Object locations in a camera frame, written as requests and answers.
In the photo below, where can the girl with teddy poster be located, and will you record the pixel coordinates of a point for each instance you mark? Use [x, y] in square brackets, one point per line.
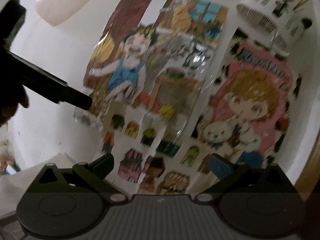
[248, 112]

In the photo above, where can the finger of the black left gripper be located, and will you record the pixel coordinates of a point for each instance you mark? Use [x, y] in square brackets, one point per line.
[47, 85]

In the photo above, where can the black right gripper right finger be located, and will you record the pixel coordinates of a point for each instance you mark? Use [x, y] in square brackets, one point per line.
[242, 178]

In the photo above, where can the boy cartoon poster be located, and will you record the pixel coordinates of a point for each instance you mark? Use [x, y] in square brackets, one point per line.
[153, 55]

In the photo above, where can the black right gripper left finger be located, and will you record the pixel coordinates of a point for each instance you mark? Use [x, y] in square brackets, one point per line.
[80, 178]

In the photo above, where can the houses drawing paper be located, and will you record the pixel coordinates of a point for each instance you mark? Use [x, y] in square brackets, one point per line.
[150, 160]

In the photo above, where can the white plastic basket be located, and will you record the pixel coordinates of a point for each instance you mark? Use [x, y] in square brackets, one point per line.
[282, 22]

